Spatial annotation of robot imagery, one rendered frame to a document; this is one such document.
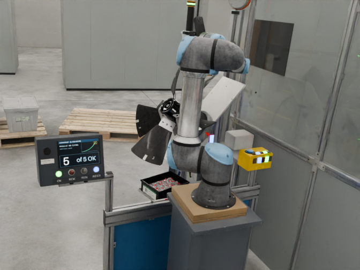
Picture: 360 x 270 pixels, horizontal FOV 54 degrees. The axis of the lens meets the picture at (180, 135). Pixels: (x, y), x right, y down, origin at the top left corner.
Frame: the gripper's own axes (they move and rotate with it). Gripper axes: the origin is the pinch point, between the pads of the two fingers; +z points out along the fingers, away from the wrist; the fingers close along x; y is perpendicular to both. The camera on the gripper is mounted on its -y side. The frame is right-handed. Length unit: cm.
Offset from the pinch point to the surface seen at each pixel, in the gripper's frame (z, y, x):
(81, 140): -43, 42, -66
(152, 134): 3, 60, -16
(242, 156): -38, 62, 21
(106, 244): -41, 98, -55
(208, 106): 13, 48, 28
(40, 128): 290, 151, -53
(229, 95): 3, 38, 36
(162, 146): -4, 66, -12
